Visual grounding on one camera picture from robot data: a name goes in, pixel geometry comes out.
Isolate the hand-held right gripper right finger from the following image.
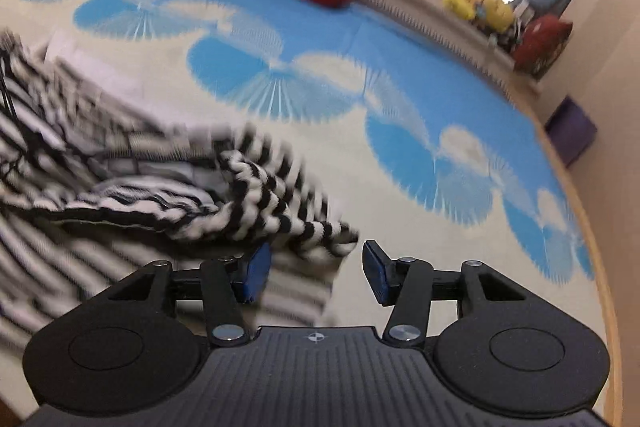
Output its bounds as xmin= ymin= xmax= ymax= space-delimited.
xmin=362 ymin=240 xmax=534 ymax=349

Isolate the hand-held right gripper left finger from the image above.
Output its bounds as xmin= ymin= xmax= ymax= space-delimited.
xmin=100 ymin=242 xmax=274 ymax=349

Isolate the striped hooded sweater white vest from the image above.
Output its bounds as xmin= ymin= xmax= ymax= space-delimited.
xmin=0 ymin=27 xmax=361 ymax=350

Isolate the blue patterned bedsheet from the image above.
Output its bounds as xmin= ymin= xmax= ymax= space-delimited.
xmin=0 ymin=0 xmax=601 ymax=408

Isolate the purple box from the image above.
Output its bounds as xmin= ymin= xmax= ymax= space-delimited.
xmin=544 ymin=96 xmax=599 ymax=166

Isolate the dark red cushion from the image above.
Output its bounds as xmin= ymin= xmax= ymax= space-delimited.
xmin=514 ymin=16 xmax=574 ymax=78

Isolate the wooden bed frame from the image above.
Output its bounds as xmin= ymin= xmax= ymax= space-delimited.
xmin=500 ymin=72 xmax=623 ymax=423

